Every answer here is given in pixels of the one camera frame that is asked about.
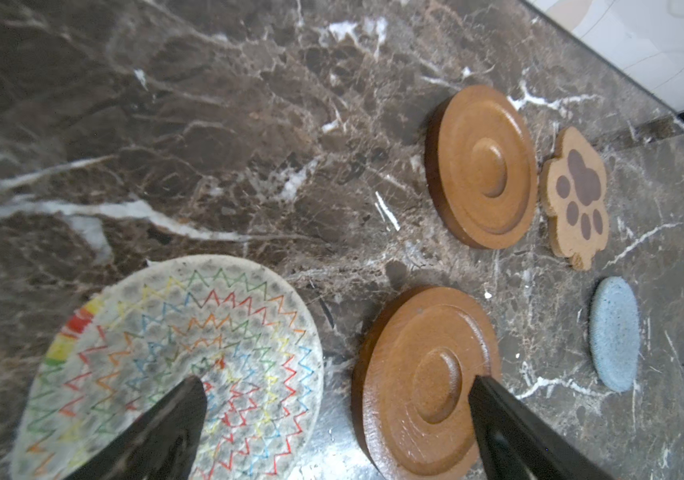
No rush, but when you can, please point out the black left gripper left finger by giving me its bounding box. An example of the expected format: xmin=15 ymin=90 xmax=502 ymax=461
xmin=68 ymin=376 xmax=207 ymax=479

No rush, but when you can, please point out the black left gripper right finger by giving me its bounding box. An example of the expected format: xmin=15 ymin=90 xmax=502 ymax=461
xmin=468 ymin=375 xmax=611 ymax=479

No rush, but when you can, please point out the brown wooden coaster near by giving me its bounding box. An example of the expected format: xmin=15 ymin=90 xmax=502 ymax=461
xmin=352 ymin=286 xmax=501 ymax=479

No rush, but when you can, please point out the brown wooden coaster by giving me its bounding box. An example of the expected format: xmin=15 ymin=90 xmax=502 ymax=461
xmin=425 ymin=85 xmax=537 ymax=250
xmin=352 ymin=286 xmax=501 ymax=479

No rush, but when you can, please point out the white multicolour stitched coaster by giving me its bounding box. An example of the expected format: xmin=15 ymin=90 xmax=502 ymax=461
xmin=10 ymin=255 xmax=324 ymax=479

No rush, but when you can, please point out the blue woven round coaster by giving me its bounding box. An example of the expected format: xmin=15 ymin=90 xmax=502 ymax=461
xmin=589 ymin=276 xmax=641 ymax=392

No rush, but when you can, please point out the cork paw print coaster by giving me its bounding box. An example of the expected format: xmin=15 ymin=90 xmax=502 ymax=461
xmin=539 ymin=126 xmax=609 ymax=271

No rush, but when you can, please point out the brown wooden coaster far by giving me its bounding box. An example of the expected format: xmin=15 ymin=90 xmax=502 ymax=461
xmin=425 ymin=85 xmax=537 ymax=250

